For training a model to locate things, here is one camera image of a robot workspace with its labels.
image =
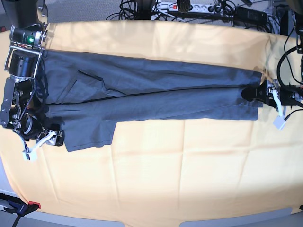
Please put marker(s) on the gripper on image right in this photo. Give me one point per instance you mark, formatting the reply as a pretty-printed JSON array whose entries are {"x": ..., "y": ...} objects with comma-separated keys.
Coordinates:
[{"x": 270, "y": 93}]

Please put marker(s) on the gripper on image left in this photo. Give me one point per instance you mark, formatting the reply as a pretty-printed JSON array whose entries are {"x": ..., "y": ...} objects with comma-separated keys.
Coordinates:
[{"x": 51, "y": 135}]

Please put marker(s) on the blue-grey T-shirt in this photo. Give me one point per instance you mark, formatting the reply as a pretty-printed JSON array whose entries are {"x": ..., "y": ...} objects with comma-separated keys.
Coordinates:
[{"x": 88, "y": 93}]

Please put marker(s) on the black arm on image left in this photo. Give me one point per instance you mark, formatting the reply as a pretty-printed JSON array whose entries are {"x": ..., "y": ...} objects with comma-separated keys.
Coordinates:
[{"x": 24, "y": 94}]

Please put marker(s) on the black arm on image right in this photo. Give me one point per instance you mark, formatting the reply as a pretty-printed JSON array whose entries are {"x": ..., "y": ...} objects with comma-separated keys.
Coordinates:
[{"x": 289, "y": 70}]

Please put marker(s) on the blue black bar clamp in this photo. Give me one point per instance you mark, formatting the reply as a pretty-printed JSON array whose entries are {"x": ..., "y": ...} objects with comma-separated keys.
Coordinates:
[{"x": 14, "y": 205}]

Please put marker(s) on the black power adapter brick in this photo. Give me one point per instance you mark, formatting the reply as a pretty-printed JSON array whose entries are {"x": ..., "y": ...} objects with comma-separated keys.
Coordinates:
[{"x": 251, "y": 16}]

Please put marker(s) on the yellow table cloth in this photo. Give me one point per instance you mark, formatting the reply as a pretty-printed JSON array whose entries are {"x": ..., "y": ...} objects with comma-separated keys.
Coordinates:
[{"x": 163, "y": 173}]

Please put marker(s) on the white power strip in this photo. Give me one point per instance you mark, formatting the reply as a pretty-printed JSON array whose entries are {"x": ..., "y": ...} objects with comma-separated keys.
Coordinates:
[{"x": 193, "y": 10}]

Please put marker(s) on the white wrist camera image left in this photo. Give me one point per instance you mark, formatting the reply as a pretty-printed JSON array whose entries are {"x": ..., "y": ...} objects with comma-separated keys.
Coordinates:
[{"x": 32, "y": 156}]

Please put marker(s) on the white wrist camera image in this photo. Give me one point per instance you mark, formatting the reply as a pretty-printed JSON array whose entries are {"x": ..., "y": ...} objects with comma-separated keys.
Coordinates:
[
  {"x": 32, "y": 156},
  {"x": 279, "y": 122}
]

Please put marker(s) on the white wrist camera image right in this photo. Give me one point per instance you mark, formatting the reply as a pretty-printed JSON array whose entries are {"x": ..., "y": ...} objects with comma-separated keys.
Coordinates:
[{"x": 279, "y": 122}]

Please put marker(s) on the black robot base post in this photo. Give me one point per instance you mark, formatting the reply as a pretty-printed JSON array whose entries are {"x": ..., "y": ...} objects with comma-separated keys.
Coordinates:
[{"x": 144, "y": 9}]

